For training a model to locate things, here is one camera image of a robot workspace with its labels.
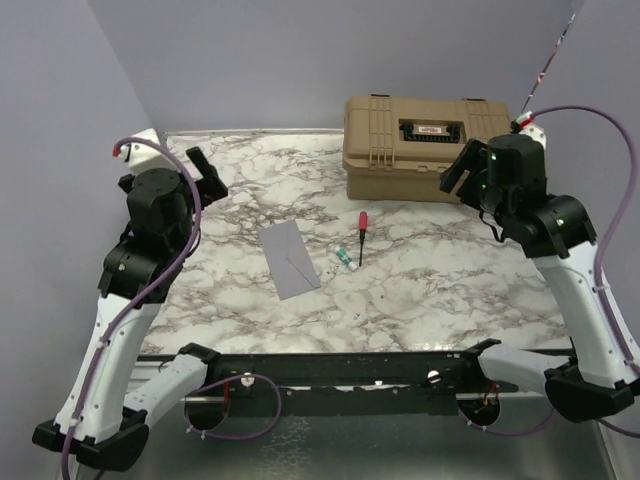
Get grey envelope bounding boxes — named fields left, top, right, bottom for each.
left=258, top=220, right=320, bottom=301

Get green white glue stick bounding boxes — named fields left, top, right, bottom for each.
left=335, top=247, right=358, bottom=271

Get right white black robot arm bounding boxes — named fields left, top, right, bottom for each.
left=440, top=134, right=639, bottom=423

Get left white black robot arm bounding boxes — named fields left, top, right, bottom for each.
left=32, top=137, right=228, bottom=479

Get tan plastic tool case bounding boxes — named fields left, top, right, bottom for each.
left=342, top=94, right=510, bottom=204

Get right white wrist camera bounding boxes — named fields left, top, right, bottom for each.
left=511, top=111, right=547, bottom=148

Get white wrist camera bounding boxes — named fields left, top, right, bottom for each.
left=114, top=128, right=175, bottom=176
left=511, top=111, right=547, bottom=148

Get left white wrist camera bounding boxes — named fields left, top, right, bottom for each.
left=114, top=128, right=175, bottom=176

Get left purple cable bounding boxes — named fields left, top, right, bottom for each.
left=60, top=139, right=283, bottom=480

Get purple cable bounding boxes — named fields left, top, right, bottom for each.
left=457, top=105, right=640, bottom=439
left=60, top=139, right=283, bottom=480

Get red handled screwdriver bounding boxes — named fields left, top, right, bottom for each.
left=358, top=211, right=368, bottom=266

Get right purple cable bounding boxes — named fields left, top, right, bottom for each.
left=457, top=105, right=640, bottom=439

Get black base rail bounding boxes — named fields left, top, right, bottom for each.
left=144, top=349, right=561, bottom=417

